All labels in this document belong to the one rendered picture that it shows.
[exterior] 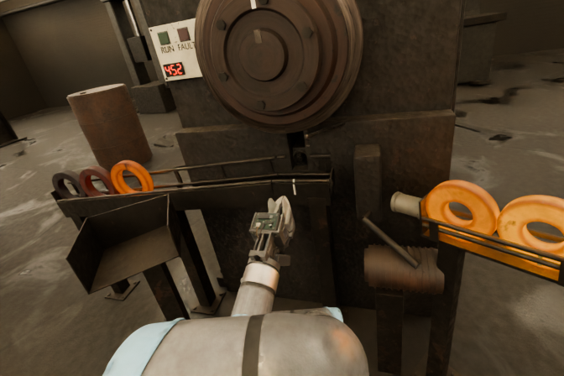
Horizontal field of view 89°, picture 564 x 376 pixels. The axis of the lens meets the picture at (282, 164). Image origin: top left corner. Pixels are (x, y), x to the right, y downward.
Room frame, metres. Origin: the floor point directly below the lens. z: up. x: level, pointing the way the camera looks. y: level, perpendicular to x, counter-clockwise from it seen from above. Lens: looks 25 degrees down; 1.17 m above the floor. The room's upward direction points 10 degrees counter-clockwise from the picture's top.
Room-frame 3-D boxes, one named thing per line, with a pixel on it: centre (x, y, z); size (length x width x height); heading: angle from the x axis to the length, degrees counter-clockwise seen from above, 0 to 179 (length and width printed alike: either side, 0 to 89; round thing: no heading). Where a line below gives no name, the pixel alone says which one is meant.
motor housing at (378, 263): (0.62, -0.30, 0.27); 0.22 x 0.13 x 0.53; 70
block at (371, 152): (0.80, -0.26, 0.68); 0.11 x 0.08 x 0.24; 160
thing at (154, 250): (0.75, 0.50, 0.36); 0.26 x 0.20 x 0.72; 105
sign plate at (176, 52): (1.08, 0.24, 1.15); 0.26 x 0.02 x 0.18; 70
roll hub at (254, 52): (0.77, -0.01, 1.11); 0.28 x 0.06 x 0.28; 70
